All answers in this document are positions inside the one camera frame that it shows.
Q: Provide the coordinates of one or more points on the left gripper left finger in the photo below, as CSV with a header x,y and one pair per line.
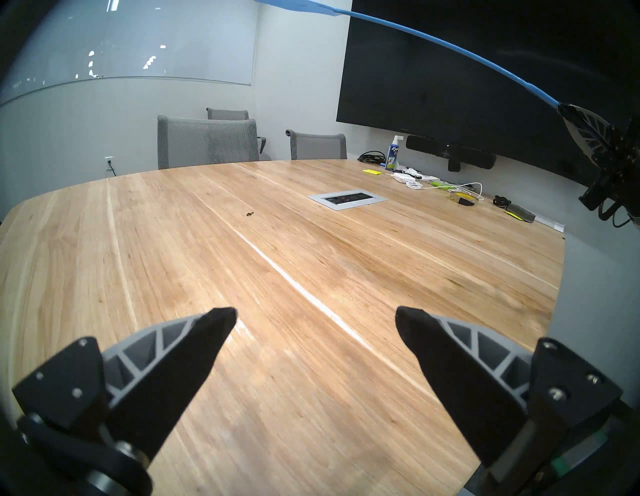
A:
x,y
165,380

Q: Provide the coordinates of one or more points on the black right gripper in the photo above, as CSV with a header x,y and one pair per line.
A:
x,y
622,170

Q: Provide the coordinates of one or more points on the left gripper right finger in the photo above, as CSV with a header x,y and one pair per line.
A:
x,y
465,385

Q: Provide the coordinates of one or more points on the blue plastic fly swatter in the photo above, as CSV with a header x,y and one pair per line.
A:
x,y
450,47

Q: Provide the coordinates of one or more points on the small yellow folded note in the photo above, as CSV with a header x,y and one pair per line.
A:
x,y
512,215

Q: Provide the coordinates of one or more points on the black yellow tape roll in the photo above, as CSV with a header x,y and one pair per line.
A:
x,y
465,201

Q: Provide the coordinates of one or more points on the black video sound bar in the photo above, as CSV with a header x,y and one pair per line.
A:
x,y
434,146

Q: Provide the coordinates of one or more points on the white crumpled cloth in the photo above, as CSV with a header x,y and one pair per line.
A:
x,y
428,177

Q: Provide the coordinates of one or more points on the white power adapter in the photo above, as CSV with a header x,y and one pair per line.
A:
x,y
402,177

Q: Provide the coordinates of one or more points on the whiteboard cleaner spray bottle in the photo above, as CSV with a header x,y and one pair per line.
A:
x,y
392,157

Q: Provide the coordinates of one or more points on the silver table power outlet box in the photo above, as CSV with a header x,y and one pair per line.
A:
x,y
347,198

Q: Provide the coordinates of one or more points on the wide gray mesh office chair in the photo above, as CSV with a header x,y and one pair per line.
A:
x,y
207,142

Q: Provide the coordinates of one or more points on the low gray mesh office chair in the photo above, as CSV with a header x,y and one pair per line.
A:
x,y
318,147

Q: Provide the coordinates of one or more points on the gray swivel chair with armrests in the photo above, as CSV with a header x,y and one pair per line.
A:
x,y
228,114

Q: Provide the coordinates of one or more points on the large black wall television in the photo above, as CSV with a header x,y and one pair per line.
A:
x,y
475,65

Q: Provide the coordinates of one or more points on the large glass wall whiteboard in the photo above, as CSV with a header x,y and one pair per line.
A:
x,y
150,40

